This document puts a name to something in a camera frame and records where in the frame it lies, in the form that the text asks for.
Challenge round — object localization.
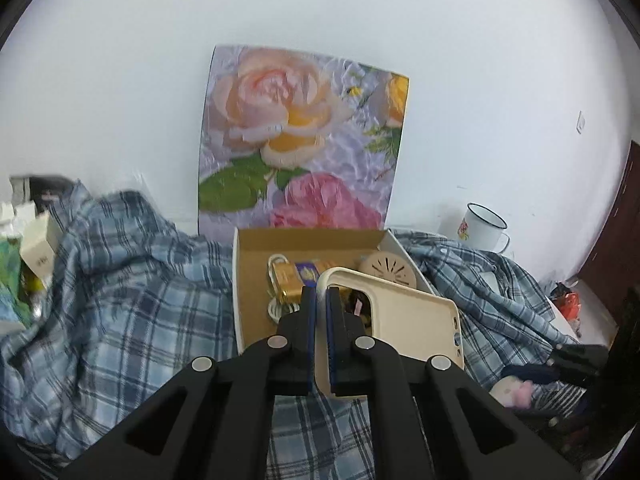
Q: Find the small white carton box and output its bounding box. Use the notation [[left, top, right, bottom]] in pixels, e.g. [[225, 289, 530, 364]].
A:
[[20, 211, 62, 281]]

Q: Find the floral rose painting board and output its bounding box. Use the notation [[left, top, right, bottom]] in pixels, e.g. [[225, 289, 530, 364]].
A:
[[198, 46, 409, 242]]

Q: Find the black hair tie pink clip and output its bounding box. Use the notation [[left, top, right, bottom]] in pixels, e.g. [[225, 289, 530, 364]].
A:
[[326, 285, 372, 336]]

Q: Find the white cardboard box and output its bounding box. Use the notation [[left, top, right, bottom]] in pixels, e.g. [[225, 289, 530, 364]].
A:
[[232, 228, 436, 351]]

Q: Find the gold blue cigarette box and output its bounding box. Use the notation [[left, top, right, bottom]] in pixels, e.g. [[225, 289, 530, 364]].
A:
[[271, 260, 336, 304]]

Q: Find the beige round slotted disc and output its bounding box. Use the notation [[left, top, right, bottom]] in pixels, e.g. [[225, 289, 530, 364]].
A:
[[359, 252, 418, 288]]

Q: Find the white pink plush toy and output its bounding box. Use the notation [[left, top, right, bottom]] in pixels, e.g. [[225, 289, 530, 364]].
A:
[[490, 376, 534, 410]]

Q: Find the white enamel mug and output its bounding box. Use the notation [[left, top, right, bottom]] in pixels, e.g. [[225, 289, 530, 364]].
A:
[[457, 203, 511, 254]]

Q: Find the white wall socket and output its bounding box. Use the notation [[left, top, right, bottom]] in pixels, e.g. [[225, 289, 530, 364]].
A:
[[576, 110, 586, 134]]

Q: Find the red snack packet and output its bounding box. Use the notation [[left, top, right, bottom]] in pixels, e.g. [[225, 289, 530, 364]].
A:
[[550, 282, 582, 330]]

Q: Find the beige phone case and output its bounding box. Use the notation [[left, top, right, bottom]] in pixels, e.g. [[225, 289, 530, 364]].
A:
[[314, 266, 464, 398]]

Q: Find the green patterned packet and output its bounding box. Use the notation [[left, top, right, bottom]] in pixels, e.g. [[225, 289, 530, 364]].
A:
[[0, 238, 32, 327]]

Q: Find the blue plaid shirt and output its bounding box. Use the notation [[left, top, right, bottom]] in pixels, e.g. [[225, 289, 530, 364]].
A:
[[1, 183, 567, 479]]

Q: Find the striped dark cloth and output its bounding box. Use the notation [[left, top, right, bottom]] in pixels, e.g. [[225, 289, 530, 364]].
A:
[[532, 382, 586, 417]]

